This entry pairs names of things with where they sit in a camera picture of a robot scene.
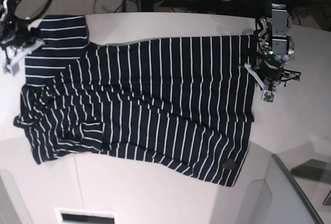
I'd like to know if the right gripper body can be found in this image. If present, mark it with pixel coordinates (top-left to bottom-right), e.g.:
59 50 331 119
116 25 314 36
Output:
1 19 41 53

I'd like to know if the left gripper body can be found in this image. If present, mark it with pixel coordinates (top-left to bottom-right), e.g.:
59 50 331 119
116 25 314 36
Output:
246 17 302 81

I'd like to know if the navy white striped t-shirt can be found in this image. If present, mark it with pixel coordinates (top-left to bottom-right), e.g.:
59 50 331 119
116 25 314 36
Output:
13 16 257 187

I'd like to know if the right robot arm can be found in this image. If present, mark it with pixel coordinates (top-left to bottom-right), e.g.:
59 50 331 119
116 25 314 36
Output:
1 0 53 76

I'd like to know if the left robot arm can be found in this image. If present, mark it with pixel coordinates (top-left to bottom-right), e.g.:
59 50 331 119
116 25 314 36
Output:
242 0 301 102

